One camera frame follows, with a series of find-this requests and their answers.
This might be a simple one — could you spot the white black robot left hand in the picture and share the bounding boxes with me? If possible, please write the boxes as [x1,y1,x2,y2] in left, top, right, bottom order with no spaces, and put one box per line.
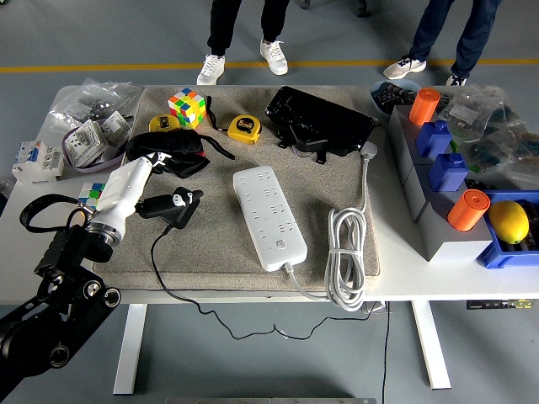
[90,151,197,231]

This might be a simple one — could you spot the black plug with cord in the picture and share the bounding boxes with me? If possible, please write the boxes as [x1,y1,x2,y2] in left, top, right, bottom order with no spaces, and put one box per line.
[150,187,382,341]

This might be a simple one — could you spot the white power strip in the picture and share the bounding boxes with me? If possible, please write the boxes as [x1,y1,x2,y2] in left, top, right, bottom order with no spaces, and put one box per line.
[232,165,308,273]

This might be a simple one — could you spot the small colourful puzzle cube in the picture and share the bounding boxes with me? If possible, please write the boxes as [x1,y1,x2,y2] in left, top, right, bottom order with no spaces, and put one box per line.
[77,182,107,211]

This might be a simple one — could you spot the black cloth pouch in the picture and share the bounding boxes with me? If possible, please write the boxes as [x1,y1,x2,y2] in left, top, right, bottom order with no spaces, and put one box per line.
[125,128,237,178]

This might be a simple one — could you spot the flat yellow tape measure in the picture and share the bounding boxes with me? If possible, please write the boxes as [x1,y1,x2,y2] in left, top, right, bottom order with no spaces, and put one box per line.
[148,114,181,134]

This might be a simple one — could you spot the white circuit breaker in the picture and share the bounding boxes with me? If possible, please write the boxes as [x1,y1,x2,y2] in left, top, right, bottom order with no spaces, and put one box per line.
[11,141,65,185]

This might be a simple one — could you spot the clear plastic bag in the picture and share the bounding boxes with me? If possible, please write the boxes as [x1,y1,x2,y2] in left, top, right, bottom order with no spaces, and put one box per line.
[48,78,144,127]

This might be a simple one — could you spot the large colourful puzzle cube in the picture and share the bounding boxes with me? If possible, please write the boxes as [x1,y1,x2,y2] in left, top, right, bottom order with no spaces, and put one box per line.
[167,87,207,130]

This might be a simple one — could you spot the grey-brown mat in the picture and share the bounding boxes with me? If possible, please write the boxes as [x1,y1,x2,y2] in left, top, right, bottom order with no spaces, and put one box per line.
[92,85,382,292]

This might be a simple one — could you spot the thick yellow tape measure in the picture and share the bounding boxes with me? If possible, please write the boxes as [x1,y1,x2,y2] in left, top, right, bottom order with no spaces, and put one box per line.
[227,114,263,146]

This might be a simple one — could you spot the white table leg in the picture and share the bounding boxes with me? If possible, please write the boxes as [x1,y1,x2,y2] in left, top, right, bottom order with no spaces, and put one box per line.
[411,300,451,391]
[112,302,147,396]

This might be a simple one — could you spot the person in black trousers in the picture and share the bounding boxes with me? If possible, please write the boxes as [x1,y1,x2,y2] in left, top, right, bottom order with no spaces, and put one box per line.
[196,0,291,87]

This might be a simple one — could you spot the black rectangular device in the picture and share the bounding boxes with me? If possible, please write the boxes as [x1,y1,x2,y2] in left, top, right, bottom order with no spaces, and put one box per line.
[264,86,378,165]

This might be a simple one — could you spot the grey box under table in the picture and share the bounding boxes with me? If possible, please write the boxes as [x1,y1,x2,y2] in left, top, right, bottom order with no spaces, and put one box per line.
[360,300,391,315]

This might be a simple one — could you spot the blue bowl with parts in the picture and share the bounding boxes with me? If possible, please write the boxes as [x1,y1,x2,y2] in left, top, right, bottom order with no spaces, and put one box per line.
[369,79,422,119]

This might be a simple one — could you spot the orange cylinder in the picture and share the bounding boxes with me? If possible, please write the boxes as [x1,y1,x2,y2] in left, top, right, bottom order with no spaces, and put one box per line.
[408,87,441,126]
[446,189,491,231]

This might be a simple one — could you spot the blue block with knob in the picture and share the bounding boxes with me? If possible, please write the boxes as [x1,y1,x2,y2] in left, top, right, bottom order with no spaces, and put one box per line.
[427,152,468,193]
[415,120,452,160]

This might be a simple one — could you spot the grey block holder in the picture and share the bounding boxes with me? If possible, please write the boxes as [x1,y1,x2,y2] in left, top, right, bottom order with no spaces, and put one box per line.
[387,104,494,263]

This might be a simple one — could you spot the person in blue trousers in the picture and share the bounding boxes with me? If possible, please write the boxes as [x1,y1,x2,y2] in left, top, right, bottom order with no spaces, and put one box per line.
[382,0,504,88]

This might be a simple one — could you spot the blue plastic bin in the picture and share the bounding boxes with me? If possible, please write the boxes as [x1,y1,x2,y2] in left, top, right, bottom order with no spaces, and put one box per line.
[476,189,539,269]

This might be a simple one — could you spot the clear bags of parts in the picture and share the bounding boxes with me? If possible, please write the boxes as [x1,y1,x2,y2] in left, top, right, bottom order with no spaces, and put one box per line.
[437,85,539,190]

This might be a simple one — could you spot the yellow lemon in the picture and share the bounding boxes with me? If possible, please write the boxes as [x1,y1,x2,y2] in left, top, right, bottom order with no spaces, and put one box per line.
[488,200,531,245]

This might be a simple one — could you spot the black table control panel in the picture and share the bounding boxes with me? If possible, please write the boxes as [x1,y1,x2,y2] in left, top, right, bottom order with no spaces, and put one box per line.
[466,299,532,311]

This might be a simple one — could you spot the white wall socket panel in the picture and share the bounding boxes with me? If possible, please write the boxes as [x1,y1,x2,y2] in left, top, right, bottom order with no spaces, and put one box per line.
[100,111,131,146]
[66,120,111,167]

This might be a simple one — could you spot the black wrist strap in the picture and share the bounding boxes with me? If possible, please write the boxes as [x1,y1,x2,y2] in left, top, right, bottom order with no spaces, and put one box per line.
[205,95,231,132]

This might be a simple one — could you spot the white power strip cord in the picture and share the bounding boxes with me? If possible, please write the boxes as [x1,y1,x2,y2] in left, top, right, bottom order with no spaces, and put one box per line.
[284,141,380,313]

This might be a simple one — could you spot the thin black hanging cable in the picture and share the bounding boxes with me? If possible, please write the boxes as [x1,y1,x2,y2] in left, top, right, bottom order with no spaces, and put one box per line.
[381,300,391,404]

